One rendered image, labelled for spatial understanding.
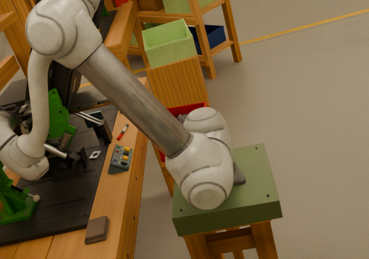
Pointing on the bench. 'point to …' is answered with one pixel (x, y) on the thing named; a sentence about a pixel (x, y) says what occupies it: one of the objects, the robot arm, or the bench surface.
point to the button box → (115, 168)
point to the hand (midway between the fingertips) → (27, 110)
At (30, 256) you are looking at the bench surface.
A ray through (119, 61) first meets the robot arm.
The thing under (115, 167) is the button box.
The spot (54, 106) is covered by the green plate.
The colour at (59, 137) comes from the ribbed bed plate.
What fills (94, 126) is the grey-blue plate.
